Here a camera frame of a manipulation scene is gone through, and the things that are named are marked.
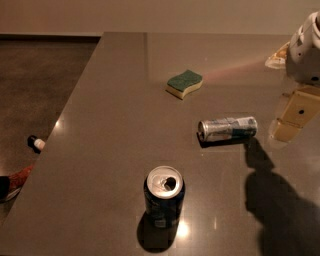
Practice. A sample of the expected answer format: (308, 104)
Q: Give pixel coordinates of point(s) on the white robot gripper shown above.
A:
(304, 57)

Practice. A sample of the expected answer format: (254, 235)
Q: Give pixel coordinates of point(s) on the silver blue redbull can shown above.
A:
(227, 129)

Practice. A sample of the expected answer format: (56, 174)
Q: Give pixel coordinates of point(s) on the dark blue soda can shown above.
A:
(164, 191)

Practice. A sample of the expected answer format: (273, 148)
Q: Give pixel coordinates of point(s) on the snack bag on table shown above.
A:
(278, 59)

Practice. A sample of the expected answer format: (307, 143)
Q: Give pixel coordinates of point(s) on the green yellow sponge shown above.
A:
(184, 83)

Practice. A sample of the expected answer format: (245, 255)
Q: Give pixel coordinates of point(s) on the black white object on floor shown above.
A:
(35, 143)

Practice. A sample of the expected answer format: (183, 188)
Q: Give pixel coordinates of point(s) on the red shoe on floor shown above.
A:
(12, 184)

